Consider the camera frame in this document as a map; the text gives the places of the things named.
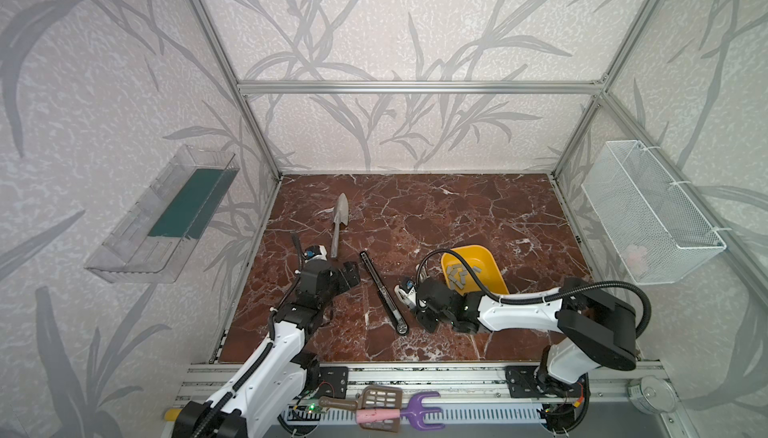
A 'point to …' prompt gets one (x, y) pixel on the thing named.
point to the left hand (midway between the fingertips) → (350, 259)
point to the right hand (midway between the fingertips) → (414, 298)
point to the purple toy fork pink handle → (415, 413)
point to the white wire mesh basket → (659, 229)
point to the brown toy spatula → (373, 397)
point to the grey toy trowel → (341, 218)
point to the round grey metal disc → (652, 394)
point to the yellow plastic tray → (481, 256)
